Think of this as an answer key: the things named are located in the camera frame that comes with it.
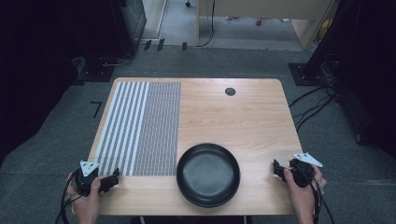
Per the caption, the black stand base plate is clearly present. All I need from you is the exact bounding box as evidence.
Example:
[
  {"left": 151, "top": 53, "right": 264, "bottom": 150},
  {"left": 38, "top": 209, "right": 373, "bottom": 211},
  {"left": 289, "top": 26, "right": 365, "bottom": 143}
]
[
  {"left": 288, "top": 62, "right": 326, "bottom": 87},
  {"left": 77, "top": 55, "right": 116, "bottom": 83}
]

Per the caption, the hand-held gripper black cable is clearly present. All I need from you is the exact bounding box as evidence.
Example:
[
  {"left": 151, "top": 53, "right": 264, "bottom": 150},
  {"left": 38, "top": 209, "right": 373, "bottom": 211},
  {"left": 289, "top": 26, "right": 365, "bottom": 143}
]
[
  {"left": 55, "top": 169, "right": 80, "bottom": 224},
  {"left": 292, "top": 164, "right": 336, "bottom": 224}
]

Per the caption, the dark curtain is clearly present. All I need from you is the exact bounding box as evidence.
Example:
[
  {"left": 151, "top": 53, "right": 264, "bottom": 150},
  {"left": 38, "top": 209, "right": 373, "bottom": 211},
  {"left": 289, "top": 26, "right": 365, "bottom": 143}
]
[
  {"left": 306, "top": 0, "right": 396, "bottom": 160},
  {"left": 0, "top": 0, "right": 138, "bottom": 166}
]

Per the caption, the yellow object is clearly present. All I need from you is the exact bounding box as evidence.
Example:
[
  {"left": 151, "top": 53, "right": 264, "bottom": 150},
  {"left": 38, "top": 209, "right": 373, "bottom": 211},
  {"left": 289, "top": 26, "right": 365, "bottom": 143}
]
[{"left": 317, "top": 19, "right": 332, "bottom": 44}]

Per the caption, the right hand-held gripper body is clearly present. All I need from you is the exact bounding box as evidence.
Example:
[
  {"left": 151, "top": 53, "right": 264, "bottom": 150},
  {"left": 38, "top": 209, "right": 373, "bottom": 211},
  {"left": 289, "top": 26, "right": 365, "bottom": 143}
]
[{"left": 289, "top": 151, "right": 323, "bottom": 189}]

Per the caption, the black floor cables bundle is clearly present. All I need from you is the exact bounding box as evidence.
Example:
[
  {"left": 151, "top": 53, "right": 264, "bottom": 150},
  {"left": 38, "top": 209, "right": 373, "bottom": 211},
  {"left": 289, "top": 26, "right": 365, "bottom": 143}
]
[{"left": 289, "top": 54, "right": 340, "bottom": 133}]

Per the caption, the light wooden cabinet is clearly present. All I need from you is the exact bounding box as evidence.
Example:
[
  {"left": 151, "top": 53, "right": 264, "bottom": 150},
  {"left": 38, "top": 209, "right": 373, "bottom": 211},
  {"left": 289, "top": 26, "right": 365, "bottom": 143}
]
[{"left": 196, "top": 0, "right": 341, "bottom": 51}]

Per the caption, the grey white striped placemat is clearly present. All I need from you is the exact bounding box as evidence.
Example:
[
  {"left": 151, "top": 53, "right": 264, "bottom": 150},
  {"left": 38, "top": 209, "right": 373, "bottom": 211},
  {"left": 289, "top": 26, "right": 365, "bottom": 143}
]
[{"left": 92, "top": 81, "right": 182, "bottom": 177}]

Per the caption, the left hand-held gripper black cable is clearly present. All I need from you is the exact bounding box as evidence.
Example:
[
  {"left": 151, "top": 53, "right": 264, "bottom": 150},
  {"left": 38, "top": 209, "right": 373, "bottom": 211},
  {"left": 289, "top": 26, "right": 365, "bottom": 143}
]
[{"left": 55, "top": 169, "right": 80, "bottom": 224}]

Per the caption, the person's right hand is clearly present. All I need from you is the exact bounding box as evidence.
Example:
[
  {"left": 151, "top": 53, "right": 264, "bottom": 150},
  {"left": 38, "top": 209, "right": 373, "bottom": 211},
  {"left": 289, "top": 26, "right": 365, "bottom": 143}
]
[{"left": 282, "top": 165, "right": 328, "bottom": 218}]

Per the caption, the black round plate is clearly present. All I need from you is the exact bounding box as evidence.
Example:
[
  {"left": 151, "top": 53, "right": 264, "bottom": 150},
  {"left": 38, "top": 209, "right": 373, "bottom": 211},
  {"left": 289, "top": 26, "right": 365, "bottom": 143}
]
[{"left": 176, "top": 142, "right": 242, "bottom": 209}]

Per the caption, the black hanging cable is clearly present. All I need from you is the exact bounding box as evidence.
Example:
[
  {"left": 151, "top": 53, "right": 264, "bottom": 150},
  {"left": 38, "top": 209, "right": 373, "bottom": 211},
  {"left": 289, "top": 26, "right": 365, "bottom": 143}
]
[{"left": 197, "top": 0, "right": 217, "bottom": 49}]

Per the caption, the right hand-held gripper black cable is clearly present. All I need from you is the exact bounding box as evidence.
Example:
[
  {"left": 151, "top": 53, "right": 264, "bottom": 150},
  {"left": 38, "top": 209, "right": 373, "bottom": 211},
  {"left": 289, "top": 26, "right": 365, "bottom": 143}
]
[{"left": 292, "top": 164, "right": 336, "bottom": 224}]

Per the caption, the dark glass-sided cabinet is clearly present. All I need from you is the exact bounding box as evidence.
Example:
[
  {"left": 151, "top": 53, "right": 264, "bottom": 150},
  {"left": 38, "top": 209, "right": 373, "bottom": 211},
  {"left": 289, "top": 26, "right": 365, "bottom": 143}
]
[{"left": 120, "top": 0, "right": 148, "bottom": 55}]

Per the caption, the person's left hand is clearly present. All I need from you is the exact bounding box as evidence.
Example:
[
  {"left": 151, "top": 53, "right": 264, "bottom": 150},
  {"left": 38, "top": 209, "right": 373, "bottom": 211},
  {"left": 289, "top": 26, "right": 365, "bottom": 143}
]
[{"left": 66, "top": 177, "right": 103, "bottom": 219}]

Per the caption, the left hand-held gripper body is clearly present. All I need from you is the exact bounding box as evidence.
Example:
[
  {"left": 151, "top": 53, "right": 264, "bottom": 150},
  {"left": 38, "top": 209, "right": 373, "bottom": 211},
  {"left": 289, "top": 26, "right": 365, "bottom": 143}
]
[{"left": 76, "top": 160, "right": 101, "bottom": 198}]

